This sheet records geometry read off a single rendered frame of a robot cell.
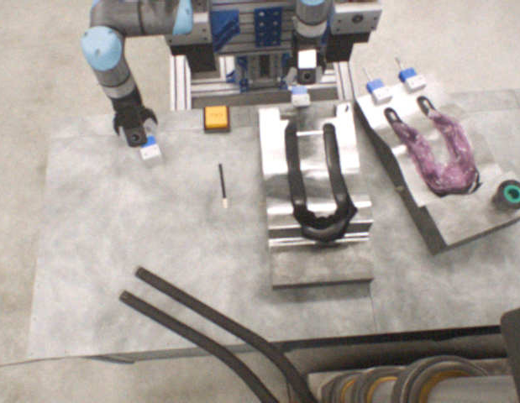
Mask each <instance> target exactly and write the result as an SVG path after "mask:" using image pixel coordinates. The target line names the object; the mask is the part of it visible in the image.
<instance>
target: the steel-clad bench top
mask: <svg viewBox="0 0 520 403"><path fill-rule="evenodd" d="M448 94H449V96H450V98H451V99H452V101H453V102H454V103H455V104H456V105H458V106H459V107H461V108H462V109H463V110H465V111H466V112H467V113H468V114H470V115H471V116H472V117H473V118H474V119H475V120H476V122H477V123H478V124H479V126H480V128H481V131H482V133H483V134H484V137H485V139H486V142H487V144H488V146H489V149H490V151H491V154H492V156H493V158H494V160H495V161H496V163H497V165H498V166H499V168H500V169H501V171H502V173H503V174H505V173H507V172H510V171H512V172H513V173H514V175H515V176H516V177H517V179H518V181H520V89H506V90H494V91H480V92H455V93H448ZM355 101H356V99H349V100H335V101H322V102H310V105H318V107H333V106H334V104H336V103H350V107H351V113H352V118H353V124H354V129H355V141H356V146H357V152H358V158H359V163H360V171H361V174H362V176H363V179H364V182H365V186H366V188H367V191H368V193H369V197H370V202H371V207H372V214H373V220H374V222H373V224H372V226H371V228H370V231H369V240H370V249H371V255H372V260H373V265H374V271H375V276H376V278H375V279H374V280H373V281H372V282H371V283H369V284H358V285H335V286H323V287H311V288H299V289H287V290H272V289H271V269H270V259H269V248H268V237H267V226H266V215H265V207H263V206H260V207H259V206H258V202H262V201H264V200H265V194H264V183H263V173H262V162H261V151H260V130H259V108H270V107H278V108H280V110H285V109H291V104H290V103H282V104H269V105H255V106H242V107H229V110H230V126H231V132H229V133H204V131H203V109H190V110H176V111H163V112H155V114H156V117H157V120H158V124H159V128H160V131H159V133H158V134H154V132H153V131H151V130H150V128H149V127H146V129H147V132H148V135H149V136H151V135H154V136H155V140H156V143H157V144H158V145H159V148H160V151H161V153H162V156H163V159H164V161H165V163H162V164H159V165H154V166H151V167H149V168H148V166H147V165H146V163H145V162H144V158H143V155H142V153H141V149H142V146H139V147H136V148H132V147H130V146H129V144H128V143H127V142H125V141H124V140H122V139H121V138H120V137H119V136H118V135H117V134H116V133H115V132H114V130H113V125H112V121H113V118H114V115H113V114H109V115H97V116H83V117H69V118H52V124H51V132H50V147H49V154H48V162H47V171H46V178H45V193H44V201H43V209H42V217H41V224H40V233H39V248H38V256H37V264H36V272H35V280H34V294H33V303H32V311H31V318H30V326H29V341H28V349H27V357H26V360H31V359H52V358H64V357H76V356H88V355H99V354H110V353H132V352H144V351H155V350H167V349H178V348H199V347H198V346H197V345H195V344H193V343H191V342H189V341H188V340H186V339H185V338H183V337H181V336H179V335H177V334H176V333H174V332H173V331H171V330H169V329H167V328H166V327H163V326H162V325H160V324H159V323H157V322H155V321H153V320H151V319H150V318H148V317H147V316H145V315H143V314H141V313H140V312H138V311H136V310H135V309H133V308H131V307H130V306H127V305H125V304H124V303H122V302H121V301H119V300H117V294H118V292H119V291H120V290H126V291H127V292H129V293H131V294H133V295H135V296H137V297H138V298H140V299H141V300H143V301H146V302H147V303H149V304H151V305H152V306H154V307H156V308H158V309H159V310H161V311H163V312H165V313H166V314H168V315H170V316H172V317H174V318H175V319H177V320H178V321H180V322H183V323H184V324H186V325H187V326H189V327H191V328H193V329H195V330H197V331H198V332H200V333H202V334H203V335H205V336H207V337H209V338H211V339H212V340H214V341H215V342H217V343H219V344H221V345H222V346H223V345H235V344H246V343H245V342H243V341H242V340H240V339H238V338H237V337H235V336H234V335H232V334H230V333H229V332H226V331H225V330H223V329H222V328H221V327H218V326H217V325H215V324H213V323H212V322H210V321H209V320H207V319H205V318H204V317H201V316H200V315H198V314H196V313H195V312H194V311H192V310H190V309H188V308H187V307H185V306H183V305H182V304H180V303H179V302H177V301H175V300H173V299H171V298H170V297H169V296H167V295H165V294H163V293H162V292H160V291H158V290H157V289H155V288H154V287H152V286H150V285H148V284H146V283H145V282H143V281H142V280H140V279H138V278H137V277H135V276H134V275H133V270H134V268H135V267H136V266H138V265H139V266H141V267H143V268H145V269H146V270H148V271H150V272H151V273H153V274H155V275H157V276H159V277H160V278H161V279H163V280H165V281H167V282H169V283H170V284H172V285H174V286H175V287H177V288H179V289H180V290H183V291H185V292H186V293H187V294H189V295H190V296H193V297H195V298H196V299H198V300H199V301H201V302H203V303H205V304H206V305H208V306H210V307H211V308H213V309H215V310H216V311H219V312H220V313H222V314H224V315H225V316H226V317H229V318H230V319H232V320H234V321H236V322H237V323H239V324H240V325H242V326H244V327H246V328H248V329H249V330H250V331H252V332H255V333H256V334H258V335H259V336H261V337H263V338H264V339H265V340H266V341H268V342H280V341H291V340H303V339H314V338H337V337H349V336H360V335H372V334H383V333H395V332H417V331H428V330H440V329H451V328H463V327H485V326H490V325H496V324H500V318H501V316H502V314H503V313H504V312H506V311H510V310H512V309H515V308H519V307H520V221H519V222H517V223H515V224H513V225H511V226H508V227H506V228H503V229H500V230H498V231H495V232H494V233H490V234H487V235H486V236H483V237H481V238H478V239H475V240H473V241H470V242H468V243H465V244H462V245H460V246H458V247H456V248H453V249H452V250H450V251H448V252H445V253H443V254H440V255H437V256H435V257H433V256H432V255H431V253H430V251H429V249H428V247H427V245H426V243H425V242H424V240H423V238H422V236H421V234H420V232H419V231H418V227H417V226H416V224H415V222H414V221H413V219H412V216H411V215H410V213H409V211H408V210H407V207H406V205H405V204H404V202H403V200H402V198H401V196H400V194H399V193H398V191H395V188H396V187H395V185H394V183H393V182H392V180H391V177H390V176H389V174H388V172H387V171H386V168H385V166H384V165H383V163H382V161H381V159H380V157H379V155H378V154H377V152H376V150H375V148H374V146H373V144H372V143H371V141H370V139H369V137H368V135H367V133H366V131H365V129H364V128H363V126H362V124H361V122H360V120H359V118H358V117H357V115H356V113H355V110H354V105H355ZM249 116H250V119H249ZM218 164H222V167H223V179H224V186H225V192H226V199H227V207H228V208H227V209H224V208H223V194H222V187H221V181H220V174H219V168H218ZM371 303H372V304H371ZM372 308H373V309H372ZM374 319H375V320H374Z"/></svg>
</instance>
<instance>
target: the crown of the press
mask: <svg viewBox="0 0 520 403"><path fill-rule="evenodd" d="M500 327H501V330H502V336H503V340H504V343H505V347H506V350H507V356H508V359H509V363H510V366H511V370H512V376H513V379H514V383H515V386H516V390H517V396H518V399H519V403H520V307H519V308H515V309H512V310H510V311H506V312H504V313H503V314H502V316H501V318H500Z"/></svg>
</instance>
